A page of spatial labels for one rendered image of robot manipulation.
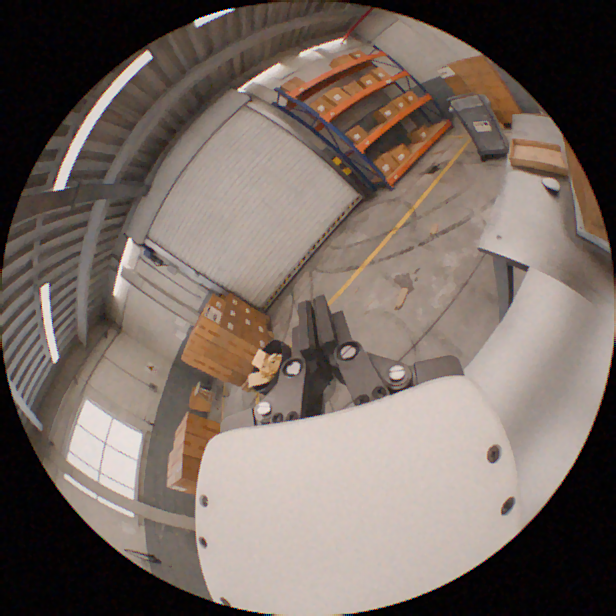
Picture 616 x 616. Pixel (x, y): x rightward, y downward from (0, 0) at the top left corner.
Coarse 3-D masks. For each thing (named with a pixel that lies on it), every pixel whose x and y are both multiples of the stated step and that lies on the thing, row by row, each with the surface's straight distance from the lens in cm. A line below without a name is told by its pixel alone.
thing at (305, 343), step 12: (300, 312) 11; (312, 312) 11; (300, 324) 10; (312, 324) 10; (300, 336) 9; (312, 336) 9; (300, 348) 9; (312, 348) 9; (312, 360) 9; (324, 360) 10; (312, 372) 9; (324, 372) 10; (276, 384) 9; (312, 384) 9; (324, 384) 10; (312, 396) 9; (264, 408) 9; (264, 420) 8
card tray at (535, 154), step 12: (516, 144) 124; (528, 144) 122; (540, 144) 121; (552, 144) 121; (516, 156) 109; (528, 156) 110; (540, 156) 111; (552, 156) 113; (540, 168) 98; (552, 168) 97; (564, 168) 97
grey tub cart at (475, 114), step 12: (456, 96) 269; (480, 96) 353; (456, 108) 332; (468, 108) 277; (480, 108) 279; (468, 120) 285; (480, 120) 284; (492, 120) 280; (468, 132) 293; (480, 132) 290; (492, 132) 289; (480, 144) 298; (492, 144) 296; (504, 144) 292; (480, 156) 307
